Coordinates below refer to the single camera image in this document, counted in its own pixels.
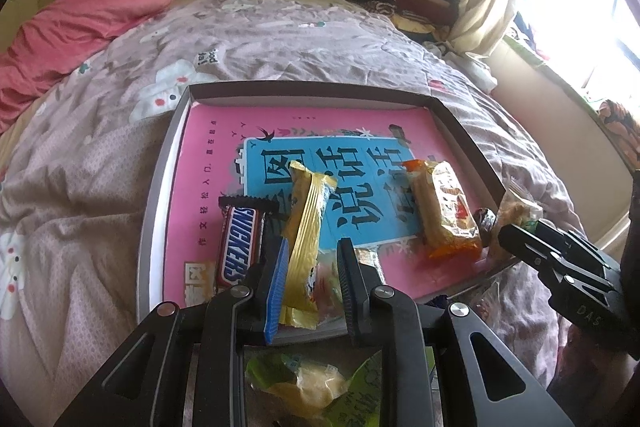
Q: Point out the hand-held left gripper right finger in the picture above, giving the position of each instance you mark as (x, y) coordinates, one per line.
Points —
(347, 292)

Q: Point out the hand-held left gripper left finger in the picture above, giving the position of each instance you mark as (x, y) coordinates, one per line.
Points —
(276, 292)

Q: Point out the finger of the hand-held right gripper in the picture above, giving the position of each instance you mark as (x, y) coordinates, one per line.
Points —
(545, 257)
(575, 242)

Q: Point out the beige biscuit packet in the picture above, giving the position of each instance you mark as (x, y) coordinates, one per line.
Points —
(517, 209)

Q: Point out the yellow snack bar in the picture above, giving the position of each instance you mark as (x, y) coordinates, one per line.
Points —
(302, 227)

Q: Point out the pink cardboard box tray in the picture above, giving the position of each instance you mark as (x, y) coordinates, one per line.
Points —
(210, 167)

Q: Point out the person's right forearm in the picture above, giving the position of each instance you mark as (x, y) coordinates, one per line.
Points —
(600, 382)

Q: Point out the clear snack packet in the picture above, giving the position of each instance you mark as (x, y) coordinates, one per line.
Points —
(370, 259)

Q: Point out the brown chocolate bar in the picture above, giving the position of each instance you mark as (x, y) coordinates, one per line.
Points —
(235, 247)

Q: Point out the dark brown candy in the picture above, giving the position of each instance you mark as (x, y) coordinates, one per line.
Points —
(484, 219)

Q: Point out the silver snack packet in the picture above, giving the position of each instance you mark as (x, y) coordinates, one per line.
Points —
(487, 302)

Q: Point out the green snack packet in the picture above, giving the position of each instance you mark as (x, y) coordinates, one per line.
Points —
(270, 372)

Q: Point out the orange wafer packet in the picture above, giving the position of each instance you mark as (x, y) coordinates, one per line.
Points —
(447, 212)

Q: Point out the orange patterned cloth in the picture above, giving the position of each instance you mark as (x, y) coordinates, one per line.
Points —
(617, 117)

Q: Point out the white crumpled cloth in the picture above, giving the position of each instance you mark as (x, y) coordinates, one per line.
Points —
(472, 67)

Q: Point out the floral printed quilt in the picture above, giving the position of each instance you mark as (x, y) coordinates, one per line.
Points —
(75, 182)

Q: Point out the cream bed sheet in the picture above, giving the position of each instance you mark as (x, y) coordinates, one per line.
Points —
(22, 114)

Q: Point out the pink quilt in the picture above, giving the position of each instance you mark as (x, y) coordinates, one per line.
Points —
(85, 12)

